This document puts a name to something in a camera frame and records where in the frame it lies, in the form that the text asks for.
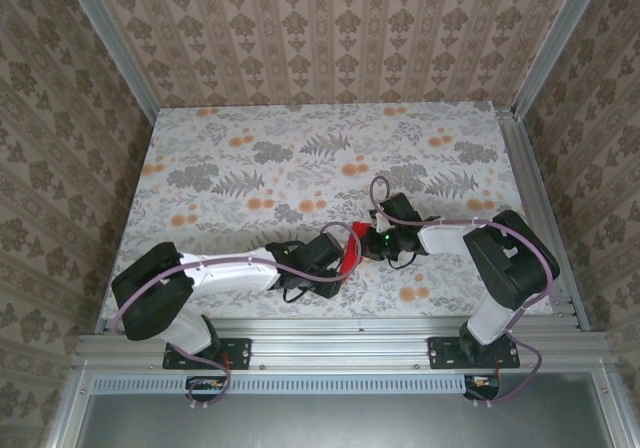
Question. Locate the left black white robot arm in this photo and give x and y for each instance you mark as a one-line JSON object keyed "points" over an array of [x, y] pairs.
{"points": [[225, 273]]}

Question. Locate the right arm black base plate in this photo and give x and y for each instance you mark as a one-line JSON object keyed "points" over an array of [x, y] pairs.
{"points": [[445, 353]]}

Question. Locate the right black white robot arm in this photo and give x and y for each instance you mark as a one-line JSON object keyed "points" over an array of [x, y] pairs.
{"points": [[510, 263]]}

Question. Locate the wide aluminium base rail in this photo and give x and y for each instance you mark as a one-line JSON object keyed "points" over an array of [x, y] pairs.
{"points": [[340, 343]]}

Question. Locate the aluminium side rail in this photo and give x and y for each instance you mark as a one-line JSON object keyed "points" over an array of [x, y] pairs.
{"points": [[540, 208]]}

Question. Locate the grey metal sheet panel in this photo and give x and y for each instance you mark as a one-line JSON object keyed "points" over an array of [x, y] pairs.
{"points": [[340, 423]]}

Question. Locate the aluminium frame post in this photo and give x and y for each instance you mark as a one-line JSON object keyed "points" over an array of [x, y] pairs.
{"points": [[115, 53], [550, 43]]}

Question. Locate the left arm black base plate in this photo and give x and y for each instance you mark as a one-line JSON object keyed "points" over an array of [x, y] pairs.
{"points": [[235, 353]]}

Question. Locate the small black connector board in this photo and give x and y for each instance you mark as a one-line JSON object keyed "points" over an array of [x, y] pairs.
{"points": [[205, 388], [482, 387]]}

